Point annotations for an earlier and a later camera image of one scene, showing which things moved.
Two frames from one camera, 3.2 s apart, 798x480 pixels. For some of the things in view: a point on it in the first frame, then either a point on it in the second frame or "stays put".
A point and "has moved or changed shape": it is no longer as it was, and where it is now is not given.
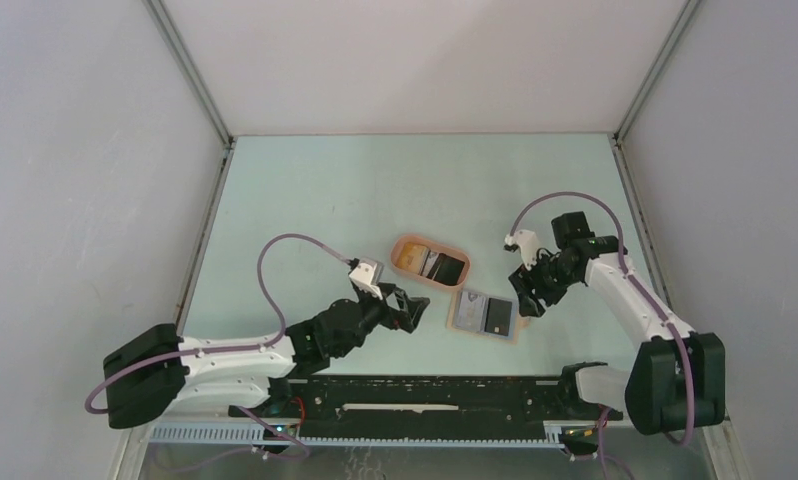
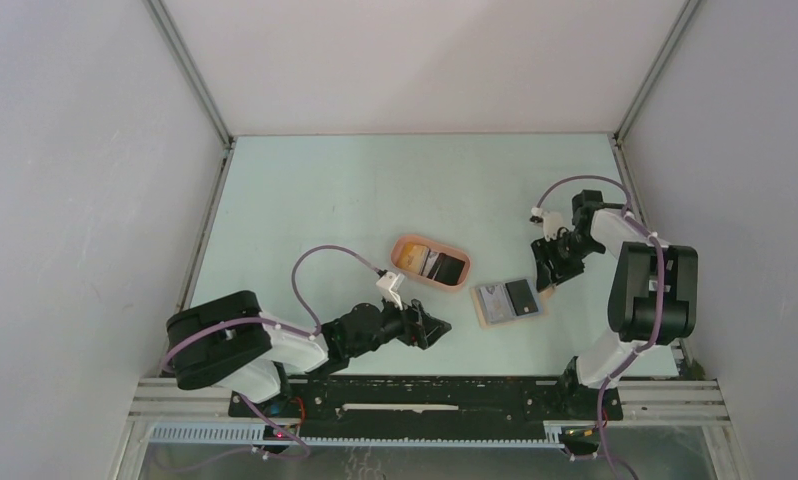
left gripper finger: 414,305 to 430,322
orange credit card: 409,256 stays put
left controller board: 289,429 stays put
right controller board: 579,439 stays put
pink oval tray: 431,262 stays put
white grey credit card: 471,310 to 496,303
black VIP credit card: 498,317 has moved or changed shape
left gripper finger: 410,317 to 427,342
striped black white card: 427,261 stays put
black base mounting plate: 429,399 stays put
